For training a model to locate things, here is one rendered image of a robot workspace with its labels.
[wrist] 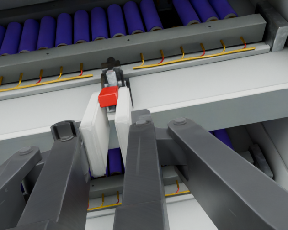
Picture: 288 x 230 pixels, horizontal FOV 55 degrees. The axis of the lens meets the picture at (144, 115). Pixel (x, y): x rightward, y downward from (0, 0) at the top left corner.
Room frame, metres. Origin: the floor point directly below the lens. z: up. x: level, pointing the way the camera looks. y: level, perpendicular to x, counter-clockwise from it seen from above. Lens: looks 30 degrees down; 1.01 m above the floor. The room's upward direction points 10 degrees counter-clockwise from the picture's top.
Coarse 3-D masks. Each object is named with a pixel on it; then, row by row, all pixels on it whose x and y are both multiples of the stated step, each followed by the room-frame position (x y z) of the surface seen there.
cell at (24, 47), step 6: (24, 24) 0.35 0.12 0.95; (30, 24) 0.35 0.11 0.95; (36, 24) 0.35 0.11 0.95; (24, 30) 0.34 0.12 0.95; (30, 30) 0.34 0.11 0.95; (36, 30) 0.34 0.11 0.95; (24, 36) 0.32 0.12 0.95; (30, 36) 0.32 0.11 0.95; (36, 36) 0.33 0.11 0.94; (24, 42) 0.31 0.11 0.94; (30, 42) 0.31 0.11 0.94; (36, 42) 0.32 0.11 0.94; (18, 48) 0.31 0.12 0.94; (24, 48) 0.30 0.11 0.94; (30, 48) 0.30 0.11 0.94
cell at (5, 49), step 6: (12, 24) 0.35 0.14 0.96; (18, 24) 0.36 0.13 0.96; (6, 30) 0.35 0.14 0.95; (12, 30) 0.34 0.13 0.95; (18, 30) 0.35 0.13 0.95; (6, 36) 0.33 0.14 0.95; (12, 36) 0.33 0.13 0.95; (18, 36) 0.34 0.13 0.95; (6, 42) 0.32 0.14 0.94; (12, 42) 0.32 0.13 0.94; (18, 42) 0.33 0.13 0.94; (6, 48) 0.31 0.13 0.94; (12, 48) 0.31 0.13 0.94; (0, 54) 0.30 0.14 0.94; (6, 54) 0.30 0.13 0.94
